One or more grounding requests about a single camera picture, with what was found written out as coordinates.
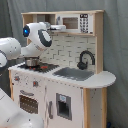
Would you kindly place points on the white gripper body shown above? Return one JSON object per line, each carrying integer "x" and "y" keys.
{"x": 60, "y": 28}

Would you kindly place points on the white toy microwave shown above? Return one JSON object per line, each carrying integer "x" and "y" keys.
{"x": 76, "y": 23}

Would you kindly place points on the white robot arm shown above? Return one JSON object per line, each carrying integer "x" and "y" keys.
{"x": 12, "y": 116}

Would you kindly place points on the wooden toy kitchen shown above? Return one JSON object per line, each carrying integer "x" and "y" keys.
{"x": 74, "y": 50}

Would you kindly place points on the steel toy pot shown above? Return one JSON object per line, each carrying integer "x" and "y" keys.
{"x": 32, "y": 61}

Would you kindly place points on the black toy stovetop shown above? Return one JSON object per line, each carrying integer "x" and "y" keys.
{"x": 41, "y": 67}

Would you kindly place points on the grey toy sink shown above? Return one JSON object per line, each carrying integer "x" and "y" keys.
{"x": 74, "y": 74}

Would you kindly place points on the red right stove knob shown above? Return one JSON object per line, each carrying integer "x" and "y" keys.
{"x": 35, "y": 84}

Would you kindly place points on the red stove knob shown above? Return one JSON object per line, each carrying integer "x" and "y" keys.
{"x": 35, "y": 84}
{"x": 17, "y": 78}

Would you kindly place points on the red left stove knob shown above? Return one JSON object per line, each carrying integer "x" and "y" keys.
{"x": 17, "y": 78}

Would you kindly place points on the white cabinet door with dispenser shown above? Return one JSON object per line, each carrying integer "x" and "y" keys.
{"x": 64, "y": 106}

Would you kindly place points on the white oven door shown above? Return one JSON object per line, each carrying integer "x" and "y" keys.
{"x": 27, "y": 102}

